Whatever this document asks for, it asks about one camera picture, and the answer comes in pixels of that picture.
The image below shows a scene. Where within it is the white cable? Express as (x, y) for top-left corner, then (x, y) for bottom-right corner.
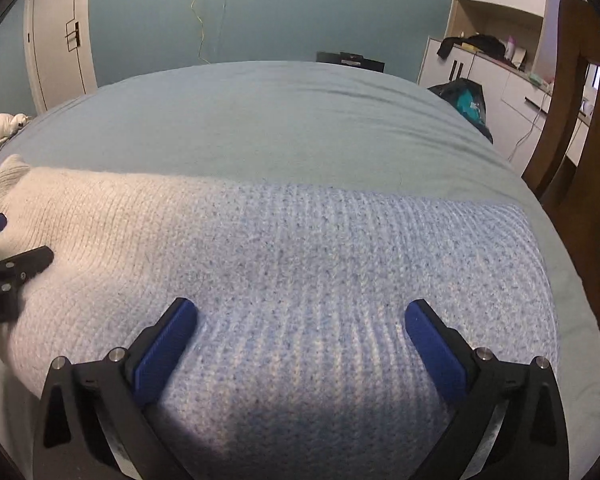
(507, 87), (553, 163)

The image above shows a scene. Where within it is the black and white carton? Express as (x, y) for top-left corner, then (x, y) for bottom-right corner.
(316, 51), (385, 74)

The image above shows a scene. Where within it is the brown wooden frame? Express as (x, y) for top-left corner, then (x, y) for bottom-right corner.
(521, 0), (600, 343)

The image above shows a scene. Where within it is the bed with light blue sheet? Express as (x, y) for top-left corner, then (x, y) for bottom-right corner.
(0, 60), (600, 480)

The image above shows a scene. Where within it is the white crumpled clothes pile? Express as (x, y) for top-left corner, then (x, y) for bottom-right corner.
(0, 112), (34, 162)

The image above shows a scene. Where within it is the white door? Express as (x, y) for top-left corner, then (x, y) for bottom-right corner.
(24, 0), (99, 113)

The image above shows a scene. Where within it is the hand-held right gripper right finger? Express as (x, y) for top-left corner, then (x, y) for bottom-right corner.
(405, 299), (571, 480)

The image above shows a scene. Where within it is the black bag with teal contents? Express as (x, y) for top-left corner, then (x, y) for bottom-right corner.
(426, 78), (494, 144)

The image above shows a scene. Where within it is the cream and blue knitted sweater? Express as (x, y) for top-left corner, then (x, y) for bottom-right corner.
(0, 154), (563, 480)

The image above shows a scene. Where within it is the black garment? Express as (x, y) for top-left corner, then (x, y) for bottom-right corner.
(436, 34), (507, 59)

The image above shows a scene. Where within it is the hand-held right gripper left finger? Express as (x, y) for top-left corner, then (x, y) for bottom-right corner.
(32, 297), (198, 480)

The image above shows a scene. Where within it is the yellow cable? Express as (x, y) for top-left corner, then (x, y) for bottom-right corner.
(191, 0), (212, 65)

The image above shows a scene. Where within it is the white cabinet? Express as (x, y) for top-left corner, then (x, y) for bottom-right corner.
(416, 35), (593, 176)

